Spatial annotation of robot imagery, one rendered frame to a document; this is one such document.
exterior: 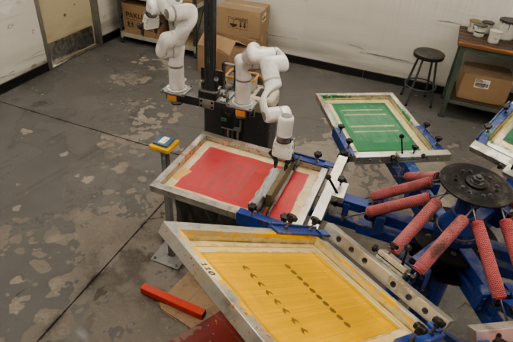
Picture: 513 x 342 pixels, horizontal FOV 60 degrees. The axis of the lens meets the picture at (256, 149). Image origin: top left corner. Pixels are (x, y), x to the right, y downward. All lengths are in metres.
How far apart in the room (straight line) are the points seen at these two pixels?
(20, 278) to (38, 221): 0.53
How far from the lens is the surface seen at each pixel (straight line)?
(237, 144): 2.60
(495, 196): 2.07
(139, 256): 3.33
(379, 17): 5.80
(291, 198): 2.30
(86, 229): 3.60
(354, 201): 2.22
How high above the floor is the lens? 2.43
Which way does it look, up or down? 34 degrees down
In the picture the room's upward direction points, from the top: 4 degrees clockwise
